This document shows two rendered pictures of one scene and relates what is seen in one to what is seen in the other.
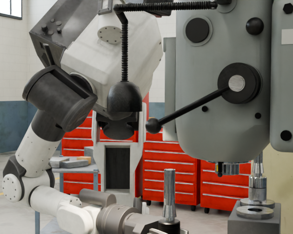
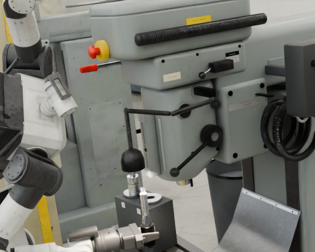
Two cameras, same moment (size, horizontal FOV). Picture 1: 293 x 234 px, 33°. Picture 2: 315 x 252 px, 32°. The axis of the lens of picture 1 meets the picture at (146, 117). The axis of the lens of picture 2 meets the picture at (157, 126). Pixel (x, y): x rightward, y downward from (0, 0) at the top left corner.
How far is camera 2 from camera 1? 1.36 m
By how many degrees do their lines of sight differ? 54
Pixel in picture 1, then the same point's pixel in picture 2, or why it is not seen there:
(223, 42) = (197, 114)
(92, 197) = (83, 234)
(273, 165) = not seen: outside the picture
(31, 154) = (17, 225)
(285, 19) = (229, 98)
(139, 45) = not seen: hidden behind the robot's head
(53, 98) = (45, 174)
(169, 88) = (151, 144)
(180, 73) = (174, 136)
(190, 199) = not seen: outside the picture
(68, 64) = (28, 142)
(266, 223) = (167, 202)
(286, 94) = (233, 135)
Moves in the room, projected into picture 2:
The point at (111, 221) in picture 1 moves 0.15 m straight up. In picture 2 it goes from (110, 243) to (104, 199)
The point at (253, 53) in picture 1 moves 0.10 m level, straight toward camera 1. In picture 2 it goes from (211, 117) to (236, 120)
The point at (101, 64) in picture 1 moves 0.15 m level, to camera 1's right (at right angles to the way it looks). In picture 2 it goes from (54, 135) to (86, 122)
